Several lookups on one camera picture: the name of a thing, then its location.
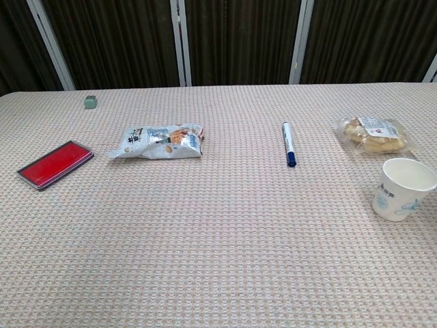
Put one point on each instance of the white snack chip bag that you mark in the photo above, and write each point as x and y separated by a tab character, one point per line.
160	143

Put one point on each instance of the white marker with blue cap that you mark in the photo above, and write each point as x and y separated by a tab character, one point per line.
287	141

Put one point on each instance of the red ink stamp pad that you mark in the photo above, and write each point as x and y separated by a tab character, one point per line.
56	164

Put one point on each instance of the checkered woven tablecloth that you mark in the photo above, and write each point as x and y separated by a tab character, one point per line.
205	222

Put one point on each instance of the small green cube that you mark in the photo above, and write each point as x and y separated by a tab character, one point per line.
91	102

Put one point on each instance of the white paper cup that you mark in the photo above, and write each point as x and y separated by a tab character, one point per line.
396	201

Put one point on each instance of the clear bag of bread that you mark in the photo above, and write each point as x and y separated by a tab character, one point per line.
373	136

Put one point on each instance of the white partition frame post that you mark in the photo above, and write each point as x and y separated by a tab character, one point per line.
301	41
180	42
51	44
431	70

